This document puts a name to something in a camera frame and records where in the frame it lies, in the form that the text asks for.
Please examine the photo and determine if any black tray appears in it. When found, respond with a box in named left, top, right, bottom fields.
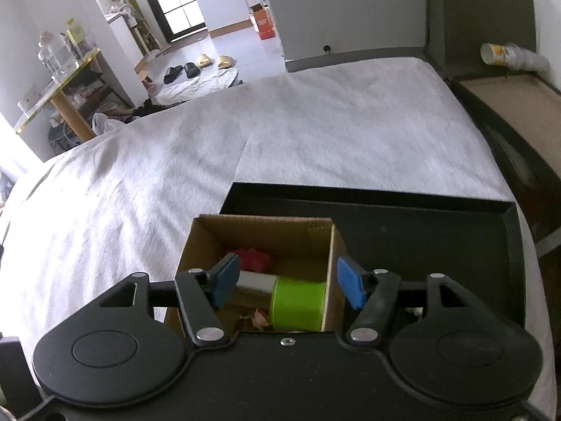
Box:
left=221, top=181, right=527, bottom=330

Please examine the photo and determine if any orange cardboard box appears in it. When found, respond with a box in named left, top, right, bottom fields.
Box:
left=248, top=3, right=277, bottom=40

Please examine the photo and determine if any white charger plug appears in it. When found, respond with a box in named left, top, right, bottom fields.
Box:
left=236, top=270, right=278, bottom=300

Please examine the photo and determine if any black framed glass door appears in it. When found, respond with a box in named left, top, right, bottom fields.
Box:
left=130, top=0, right=208, bottom=45

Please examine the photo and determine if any yellow label bottle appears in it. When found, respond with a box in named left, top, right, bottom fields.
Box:
left=65, top=19, right=87, bottom=50

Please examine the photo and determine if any dark green chair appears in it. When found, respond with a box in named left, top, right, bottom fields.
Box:
left=423, top=0, right=539, bottom=80

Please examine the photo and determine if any round gold-edged table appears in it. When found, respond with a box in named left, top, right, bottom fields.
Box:
left=12, top=47, right=106, bottom=142

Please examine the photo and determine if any clear plastic bottle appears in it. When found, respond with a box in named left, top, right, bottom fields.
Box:
left=37, top=31, right=67, bottom=76

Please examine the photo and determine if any small red toy figurine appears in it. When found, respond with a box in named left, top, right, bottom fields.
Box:
left=232, top=248, right=275, bottom=275

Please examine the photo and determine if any brown cardboard board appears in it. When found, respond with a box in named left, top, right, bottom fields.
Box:
left=455, top=74, right=561, bottom=173

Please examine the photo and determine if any yellow white tube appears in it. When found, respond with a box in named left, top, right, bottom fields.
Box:
left=479, top=42, right=552, bottom=73

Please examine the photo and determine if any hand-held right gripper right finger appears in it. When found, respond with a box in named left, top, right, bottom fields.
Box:
left=336, top=255, right=479, bottom=345

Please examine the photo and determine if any white floor cloth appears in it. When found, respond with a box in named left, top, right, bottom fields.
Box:
left=154, top=67, right=241, bottom=105

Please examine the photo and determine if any green hexagonal block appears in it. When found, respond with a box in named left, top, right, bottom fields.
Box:
left=268, top=276, right=329, bottom=332

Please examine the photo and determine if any white plastic bag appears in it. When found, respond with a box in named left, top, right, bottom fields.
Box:
left=92, top=112, right=124, bottom=135

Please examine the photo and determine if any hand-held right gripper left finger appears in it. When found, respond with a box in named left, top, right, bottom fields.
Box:
left=99, top=252, right=241, bottom=347

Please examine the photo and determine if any brown cardboard box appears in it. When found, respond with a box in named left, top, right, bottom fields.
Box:
left=168, top=213, right=348, bottom=335

